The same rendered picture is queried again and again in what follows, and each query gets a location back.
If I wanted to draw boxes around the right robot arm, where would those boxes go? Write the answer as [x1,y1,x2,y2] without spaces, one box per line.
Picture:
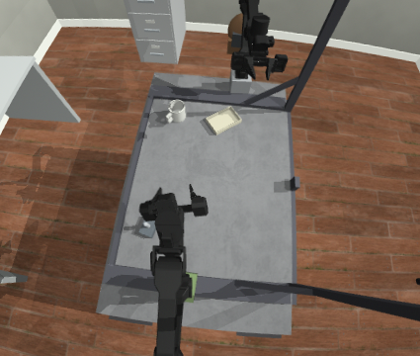
[235,0,275,79]

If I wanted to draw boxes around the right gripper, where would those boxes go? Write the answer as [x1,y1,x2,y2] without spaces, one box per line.
[231,46,288,81]

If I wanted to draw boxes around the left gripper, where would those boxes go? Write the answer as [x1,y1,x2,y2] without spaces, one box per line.
[139,184,209,231]

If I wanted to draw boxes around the cream open tray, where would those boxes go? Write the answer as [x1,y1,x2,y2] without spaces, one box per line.
[206,106,240,134]

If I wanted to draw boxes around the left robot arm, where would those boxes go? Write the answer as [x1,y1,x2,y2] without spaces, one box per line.
[148,193,192,356]

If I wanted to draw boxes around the grey mug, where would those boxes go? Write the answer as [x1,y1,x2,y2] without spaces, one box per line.
[166,100,186,123]

